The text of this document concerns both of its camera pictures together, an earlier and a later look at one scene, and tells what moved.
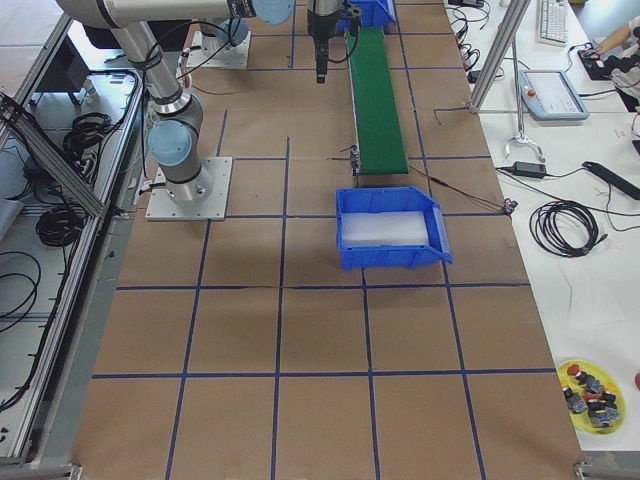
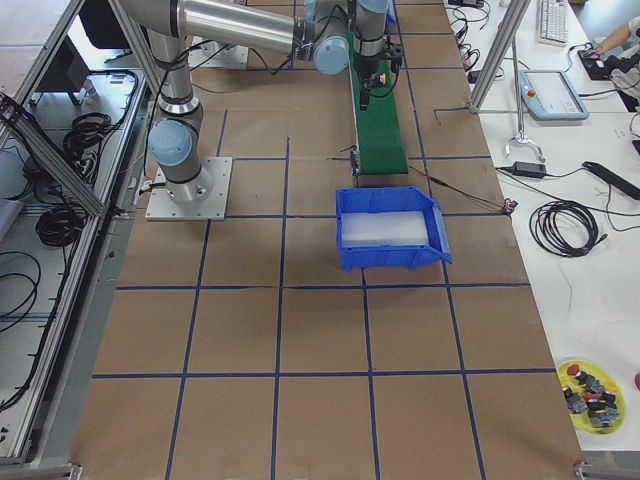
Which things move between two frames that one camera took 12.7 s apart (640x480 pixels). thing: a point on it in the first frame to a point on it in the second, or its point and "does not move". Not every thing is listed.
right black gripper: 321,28 to 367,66
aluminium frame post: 516,13 does not move
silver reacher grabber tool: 521,138 does not move
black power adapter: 529,169 does not move
